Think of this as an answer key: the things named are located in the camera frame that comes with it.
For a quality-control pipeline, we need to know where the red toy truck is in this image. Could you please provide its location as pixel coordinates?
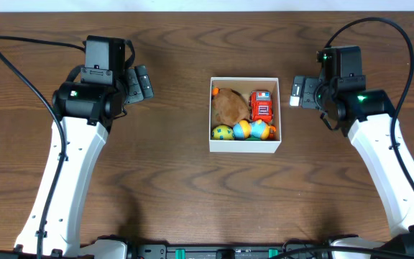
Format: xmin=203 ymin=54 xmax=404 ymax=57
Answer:
xmin=249 ymin=91 xmax=273 ymax=123

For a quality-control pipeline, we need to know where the blue duck toy figure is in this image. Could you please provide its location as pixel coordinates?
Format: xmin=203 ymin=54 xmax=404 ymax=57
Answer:
xmin=233 ymin=119 xmax=277 ymax=140

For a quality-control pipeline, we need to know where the brown plush toy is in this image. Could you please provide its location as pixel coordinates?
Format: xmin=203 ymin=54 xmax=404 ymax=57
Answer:
xmin=211 ymin=87 xmax=250 ymax=127

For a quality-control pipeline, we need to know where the yellow ball with blue letters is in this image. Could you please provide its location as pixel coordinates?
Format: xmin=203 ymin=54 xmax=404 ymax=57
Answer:
xmin=211 ymin=124 xmax=235 ymax=140

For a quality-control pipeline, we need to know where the green ridged plastic ball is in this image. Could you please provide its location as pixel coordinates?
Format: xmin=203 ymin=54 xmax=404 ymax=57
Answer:
xmin=245 ymin=137 xmax=262 ymax=141

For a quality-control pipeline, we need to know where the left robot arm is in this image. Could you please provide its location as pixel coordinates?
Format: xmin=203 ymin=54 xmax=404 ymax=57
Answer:
xmin=0 ymin=35 xmax=154 ymax=258

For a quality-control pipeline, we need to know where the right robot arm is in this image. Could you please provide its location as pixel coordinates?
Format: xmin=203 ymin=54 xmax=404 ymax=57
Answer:
xmin=290 ymin=46 xmax=414 ymax=258

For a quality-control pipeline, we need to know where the white cardboard box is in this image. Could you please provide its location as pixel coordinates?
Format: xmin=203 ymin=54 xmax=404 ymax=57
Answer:
xmin=209 ymin=77 xmax=282 ymax=153

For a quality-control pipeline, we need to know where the black right cable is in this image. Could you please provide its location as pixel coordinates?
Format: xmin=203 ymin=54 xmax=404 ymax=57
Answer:
xmin=323 ymin=16 xmax=414 ymax=227

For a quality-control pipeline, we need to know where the black cable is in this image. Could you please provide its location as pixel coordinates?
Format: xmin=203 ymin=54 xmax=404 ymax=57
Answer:
xmin=0 ymin=34 xmax=86 ymax=259
xmin=323 ymin=16 xmax=414 ymax=227

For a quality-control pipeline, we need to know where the black left cable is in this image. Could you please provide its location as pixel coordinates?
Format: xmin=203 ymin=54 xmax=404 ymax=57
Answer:
xmin=0 ymin=34 xmax=86 ymax=259

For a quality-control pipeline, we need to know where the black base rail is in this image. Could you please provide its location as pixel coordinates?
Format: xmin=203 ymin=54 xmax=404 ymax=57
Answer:
xmin=95 ymin=235 xmax=359 ymax=259

